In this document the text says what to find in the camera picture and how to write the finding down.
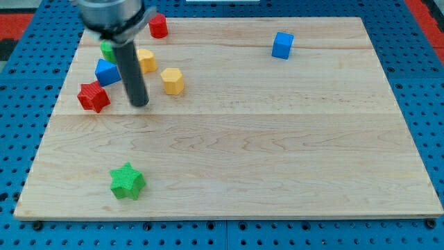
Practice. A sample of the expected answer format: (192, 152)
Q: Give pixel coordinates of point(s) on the green cylinder block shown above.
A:
(107, 52)

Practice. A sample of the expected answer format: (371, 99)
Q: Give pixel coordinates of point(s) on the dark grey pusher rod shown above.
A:
(131, 74)

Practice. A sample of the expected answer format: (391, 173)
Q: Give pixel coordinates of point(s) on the blue cube block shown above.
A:
(282, 45)

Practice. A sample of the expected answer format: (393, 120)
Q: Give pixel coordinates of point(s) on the light wooden board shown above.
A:
(251, 136)

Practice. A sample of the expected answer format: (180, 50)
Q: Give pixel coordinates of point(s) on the red star block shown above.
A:
(93, 97)

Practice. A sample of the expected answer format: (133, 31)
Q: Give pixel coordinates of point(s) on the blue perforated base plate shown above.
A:
(36, 69)

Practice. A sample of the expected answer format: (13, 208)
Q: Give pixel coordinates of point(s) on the yellow hexagon block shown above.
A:
(173, 81)

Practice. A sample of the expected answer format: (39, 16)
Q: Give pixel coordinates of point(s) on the blue triangular block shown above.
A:
(106, 73)

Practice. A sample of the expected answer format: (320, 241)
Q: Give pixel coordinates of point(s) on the yellow block behind rod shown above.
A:
(147, 61)

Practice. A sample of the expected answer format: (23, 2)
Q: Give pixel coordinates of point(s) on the red cylinder block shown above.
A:
(158, 26)

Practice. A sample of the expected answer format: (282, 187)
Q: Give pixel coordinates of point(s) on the green star block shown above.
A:
(126, 182)

